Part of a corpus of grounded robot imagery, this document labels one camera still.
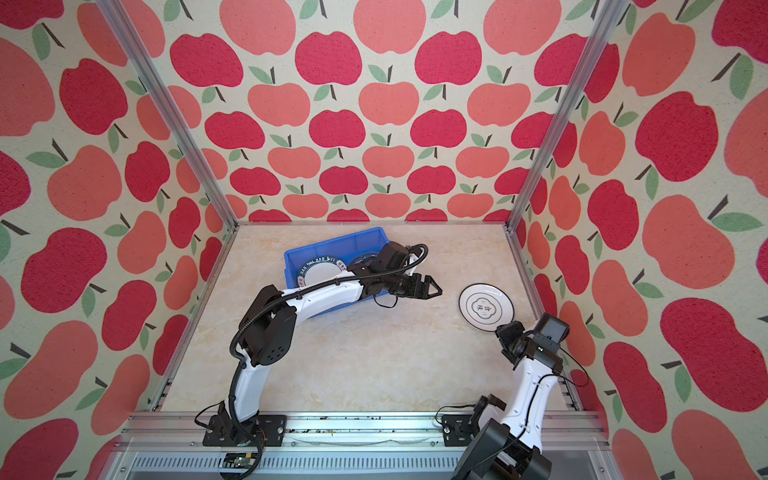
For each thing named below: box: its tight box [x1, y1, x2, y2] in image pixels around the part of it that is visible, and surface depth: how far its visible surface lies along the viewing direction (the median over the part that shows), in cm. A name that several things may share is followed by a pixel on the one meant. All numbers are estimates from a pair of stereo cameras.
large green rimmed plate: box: [298, 256, 347, 288], surface depth 106 cm
